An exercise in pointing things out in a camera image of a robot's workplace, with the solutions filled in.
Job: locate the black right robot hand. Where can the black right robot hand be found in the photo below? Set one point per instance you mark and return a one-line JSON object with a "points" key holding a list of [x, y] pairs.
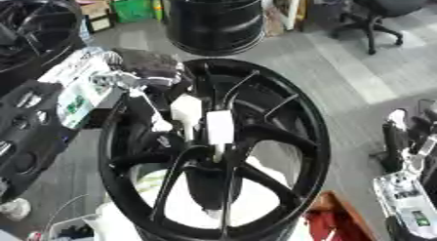
{"points": [[392, 147]]}

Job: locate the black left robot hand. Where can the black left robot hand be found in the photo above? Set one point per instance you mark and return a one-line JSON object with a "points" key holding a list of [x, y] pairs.
{"points": [[149, 66]]}

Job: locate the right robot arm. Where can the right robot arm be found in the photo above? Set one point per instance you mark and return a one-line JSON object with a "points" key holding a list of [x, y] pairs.
{"points": [[407, 199]]}

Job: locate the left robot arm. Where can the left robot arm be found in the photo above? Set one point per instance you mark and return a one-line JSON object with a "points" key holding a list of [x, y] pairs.
{"points": [[31, 134]]}

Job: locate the black wheel rim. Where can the black wheel rim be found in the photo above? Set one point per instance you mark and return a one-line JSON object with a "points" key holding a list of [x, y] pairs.
{"points": [[215, 23], [28, 40]]}

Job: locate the black spoked wheel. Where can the black spoked wheel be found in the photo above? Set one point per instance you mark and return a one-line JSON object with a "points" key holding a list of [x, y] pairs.
{"points": [[310, 144]]}

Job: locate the green box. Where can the green box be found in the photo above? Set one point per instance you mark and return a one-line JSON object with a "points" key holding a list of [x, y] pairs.
{"points": [[132, 7]]}

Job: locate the tan cardboard box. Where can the tan cardboard box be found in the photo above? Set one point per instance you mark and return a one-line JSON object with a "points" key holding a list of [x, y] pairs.
{"points": [[94, 10]]}

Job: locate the black office chair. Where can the black office chair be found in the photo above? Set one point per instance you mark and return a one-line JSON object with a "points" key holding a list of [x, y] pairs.
{"points": [[381, 10]]}

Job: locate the white plastic bin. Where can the white plastic bin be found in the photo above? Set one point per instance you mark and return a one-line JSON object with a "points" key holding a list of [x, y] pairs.
{"points": [[71, 228]]}

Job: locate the white crumpled bag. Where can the white crumpled bag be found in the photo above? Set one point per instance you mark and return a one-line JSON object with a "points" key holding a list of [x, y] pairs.
{"points": [[15, 209]]}

